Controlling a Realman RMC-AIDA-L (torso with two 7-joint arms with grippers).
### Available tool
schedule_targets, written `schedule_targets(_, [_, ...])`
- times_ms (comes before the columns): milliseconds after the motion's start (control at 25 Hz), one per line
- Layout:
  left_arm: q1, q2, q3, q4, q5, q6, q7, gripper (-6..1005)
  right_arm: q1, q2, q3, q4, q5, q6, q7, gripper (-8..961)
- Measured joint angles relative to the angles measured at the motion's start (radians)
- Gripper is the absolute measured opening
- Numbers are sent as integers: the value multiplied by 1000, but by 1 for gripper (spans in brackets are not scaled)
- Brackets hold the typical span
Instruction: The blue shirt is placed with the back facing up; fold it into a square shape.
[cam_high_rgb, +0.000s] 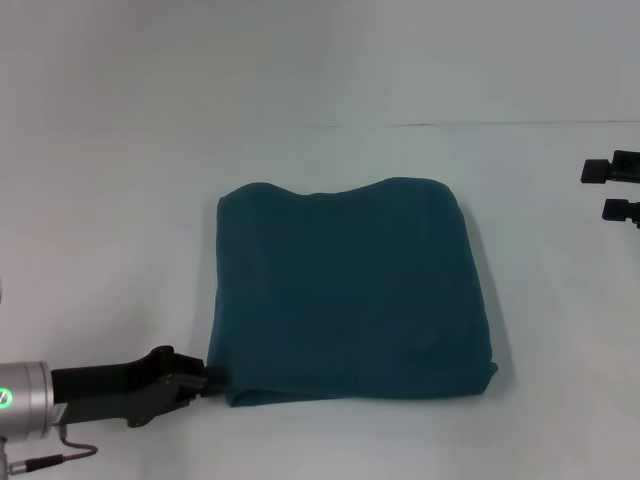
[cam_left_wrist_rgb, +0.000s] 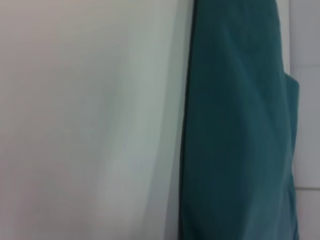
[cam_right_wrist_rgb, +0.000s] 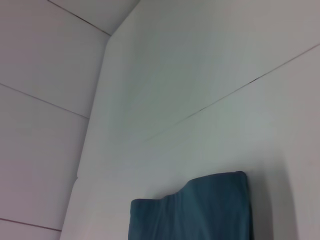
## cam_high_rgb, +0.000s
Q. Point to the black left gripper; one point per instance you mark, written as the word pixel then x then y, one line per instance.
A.
pixel 110 390

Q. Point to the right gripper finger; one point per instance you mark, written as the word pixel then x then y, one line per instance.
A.
pixel 605 170
pixel 620 210

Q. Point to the teal blue t-shirt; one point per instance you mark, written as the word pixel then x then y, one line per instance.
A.
pixel 350 290

